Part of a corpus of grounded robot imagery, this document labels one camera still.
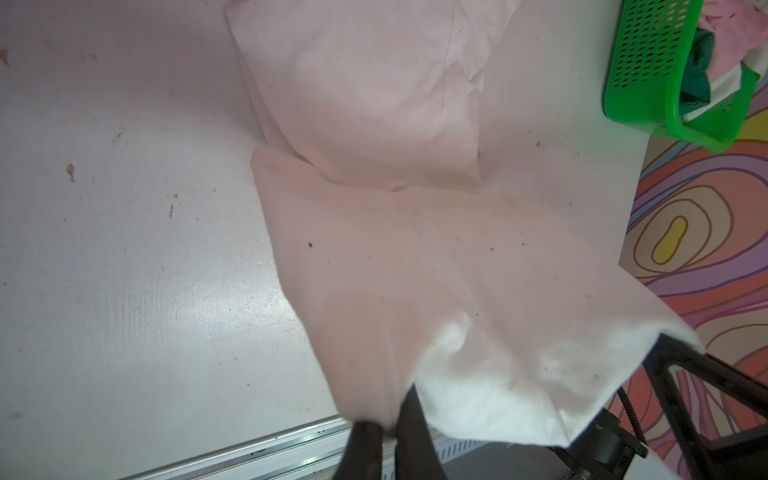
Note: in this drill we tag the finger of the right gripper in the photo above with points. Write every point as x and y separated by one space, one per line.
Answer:
669 352

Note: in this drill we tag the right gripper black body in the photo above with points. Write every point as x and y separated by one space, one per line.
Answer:
605 450

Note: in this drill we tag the white t shirt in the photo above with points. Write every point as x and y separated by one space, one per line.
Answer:
403 272

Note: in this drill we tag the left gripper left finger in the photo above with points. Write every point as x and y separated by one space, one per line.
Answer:
362 457

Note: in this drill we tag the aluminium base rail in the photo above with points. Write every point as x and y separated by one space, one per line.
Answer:
309 451

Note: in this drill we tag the green garment in basket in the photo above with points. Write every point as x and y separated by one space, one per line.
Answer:
695 91

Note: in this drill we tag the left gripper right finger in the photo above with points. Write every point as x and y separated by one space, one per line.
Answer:
415 454

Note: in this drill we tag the pink t shirt in basket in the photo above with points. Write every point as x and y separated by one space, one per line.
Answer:
738 28

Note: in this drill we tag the green plastic basket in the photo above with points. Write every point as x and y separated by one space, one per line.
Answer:
644 81

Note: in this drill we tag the white garment in basket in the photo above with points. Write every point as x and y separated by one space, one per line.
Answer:
730 82

